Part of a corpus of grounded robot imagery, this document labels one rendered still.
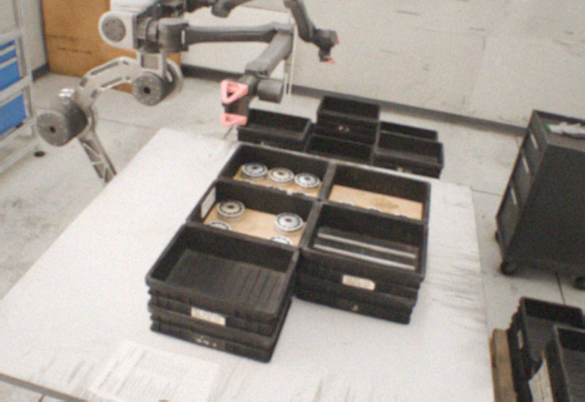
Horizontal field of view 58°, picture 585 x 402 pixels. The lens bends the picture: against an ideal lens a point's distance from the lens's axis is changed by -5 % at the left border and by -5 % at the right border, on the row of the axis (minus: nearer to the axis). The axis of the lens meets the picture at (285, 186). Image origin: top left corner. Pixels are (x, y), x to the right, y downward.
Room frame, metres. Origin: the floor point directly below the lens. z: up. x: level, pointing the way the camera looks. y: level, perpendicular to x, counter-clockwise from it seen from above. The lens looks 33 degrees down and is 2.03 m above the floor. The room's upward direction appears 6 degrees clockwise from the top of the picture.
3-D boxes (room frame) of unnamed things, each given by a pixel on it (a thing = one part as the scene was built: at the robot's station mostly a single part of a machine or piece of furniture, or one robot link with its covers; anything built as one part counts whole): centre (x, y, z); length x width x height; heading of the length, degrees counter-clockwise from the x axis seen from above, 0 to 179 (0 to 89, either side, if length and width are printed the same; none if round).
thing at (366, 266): (1.46, -0.29, 0.92); 0.40 x 0.30 x 0.02; 79
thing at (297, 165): (1.84, 0.04, 0.87); 0.40 x 0.30 x 0.11; 79
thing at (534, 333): (1.65, -1.25, 0.26); 0.40 x 0.30 x 0.23; 170
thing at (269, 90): (1.39, 0.09, 1.45); 0.12 x 0.11 x 0.09; 170
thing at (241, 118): (1.24, 0.16, 1.43); 0.09 x 0.07 x 0.07; 170
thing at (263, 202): (1.54, 0.10, 0.87); 0.40 x 0.30 x 0.11; 79
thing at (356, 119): (3.26, -0.36, 0.37); 0.40 x 0.30 x 0.45; 81
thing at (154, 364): (0.97, 0.31, 0.70); 0.33 x 0.23 x 0.01; 81
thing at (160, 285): (1.25, 0.16, 0.92); 0.40 x 0.30 x 0.02; 79
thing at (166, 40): (1.75, 0.45, 1.44); 0.10 x 0.09 x 0.05; 81
